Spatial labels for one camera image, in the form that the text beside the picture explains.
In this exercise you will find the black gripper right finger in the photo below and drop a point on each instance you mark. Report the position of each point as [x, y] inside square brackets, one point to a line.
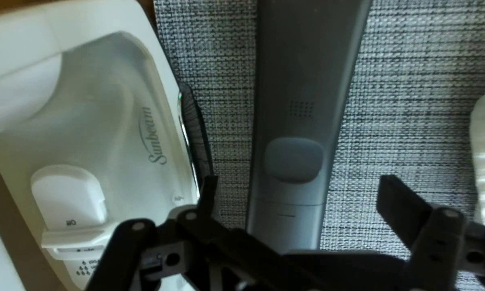
[441, 243]

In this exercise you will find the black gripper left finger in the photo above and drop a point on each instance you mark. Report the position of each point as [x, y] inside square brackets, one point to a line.
[145, 259]

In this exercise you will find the white Sunbeam clothes iron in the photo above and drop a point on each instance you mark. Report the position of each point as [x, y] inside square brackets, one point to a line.
[90, 107]

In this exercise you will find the grey woven placemat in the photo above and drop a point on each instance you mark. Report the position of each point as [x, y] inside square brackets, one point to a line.
[414, 82]

